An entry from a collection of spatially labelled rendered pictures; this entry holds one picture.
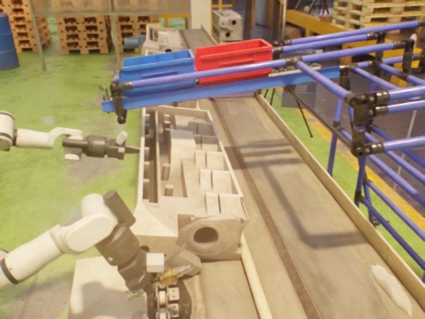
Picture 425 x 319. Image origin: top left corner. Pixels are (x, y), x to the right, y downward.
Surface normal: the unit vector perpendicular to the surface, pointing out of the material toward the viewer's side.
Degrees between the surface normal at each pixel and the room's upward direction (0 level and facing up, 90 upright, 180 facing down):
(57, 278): 0
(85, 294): 0
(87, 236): 83
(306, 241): 0
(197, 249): 90
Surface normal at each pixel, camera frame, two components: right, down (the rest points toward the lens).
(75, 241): 0.36, 0.29
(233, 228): 0.11, 0.43
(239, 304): -0.02, -0.90
